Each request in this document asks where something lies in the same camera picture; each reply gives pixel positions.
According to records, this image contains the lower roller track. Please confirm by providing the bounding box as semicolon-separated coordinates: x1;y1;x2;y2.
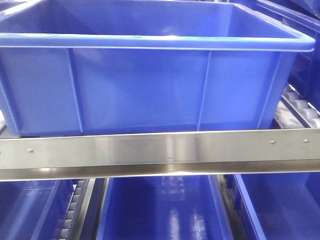
52;179;90;240

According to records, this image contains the blue bin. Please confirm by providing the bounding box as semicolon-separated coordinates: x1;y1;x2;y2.
0;179;74;240
227;172;320;240
96;175;233;240

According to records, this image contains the lower right blue bin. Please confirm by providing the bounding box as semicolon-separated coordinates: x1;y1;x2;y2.
227;172;320;240

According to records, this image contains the right side roller track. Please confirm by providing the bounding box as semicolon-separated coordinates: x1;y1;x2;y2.
272;84;320;129

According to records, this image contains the lower left blue bin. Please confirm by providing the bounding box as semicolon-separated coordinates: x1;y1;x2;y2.
0;179;74;240

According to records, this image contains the steel shelf crossbar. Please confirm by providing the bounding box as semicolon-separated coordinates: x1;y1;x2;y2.
0;128;320;181

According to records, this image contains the blue crate far right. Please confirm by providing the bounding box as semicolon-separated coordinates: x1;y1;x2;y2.
256;0;320;105

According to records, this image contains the large blue plastic box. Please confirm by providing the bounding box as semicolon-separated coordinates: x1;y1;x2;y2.
0;0;315;137

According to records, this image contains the roller track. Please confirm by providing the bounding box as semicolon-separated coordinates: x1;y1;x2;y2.
52;179;90;240
272;84;320;129

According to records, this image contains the lower middle blue bin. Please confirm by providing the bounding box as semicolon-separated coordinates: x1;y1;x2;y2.
96;175;233;240

